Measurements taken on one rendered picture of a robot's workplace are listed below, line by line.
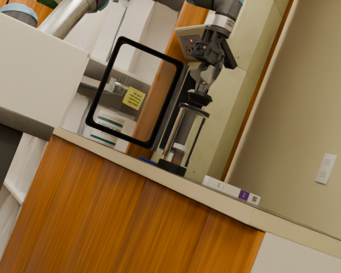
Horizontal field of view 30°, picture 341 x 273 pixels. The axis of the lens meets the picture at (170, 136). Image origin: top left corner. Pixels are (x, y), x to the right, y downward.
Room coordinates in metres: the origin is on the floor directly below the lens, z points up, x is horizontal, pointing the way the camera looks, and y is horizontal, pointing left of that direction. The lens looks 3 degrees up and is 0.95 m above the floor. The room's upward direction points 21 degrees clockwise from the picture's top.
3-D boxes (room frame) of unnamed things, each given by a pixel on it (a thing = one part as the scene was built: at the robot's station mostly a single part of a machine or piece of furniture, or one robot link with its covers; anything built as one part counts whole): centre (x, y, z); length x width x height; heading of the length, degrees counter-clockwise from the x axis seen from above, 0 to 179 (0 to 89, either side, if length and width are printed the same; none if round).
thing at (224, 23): (2.11, -0.03, 1.46); 0.08 x 0.08 x 0.05
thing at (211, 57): (2.10, -0.02, 1.38); 0.09 x 0.08 x 0.12; 128
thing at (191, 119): (2.12, -0.04, 1.06); 0.11 x 0.11 x 0.21
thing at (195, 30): (2.55, 0.03, 1.46); 0.32 x 0.11 x 0.10; 23
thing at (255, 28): (2.62, -0.13, 1.33); 0.32 x 0.25 x 0.77; 23
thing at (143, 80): (2.67, 0.20, 1.19); 0.30 x 0.01 x 0.40; 104
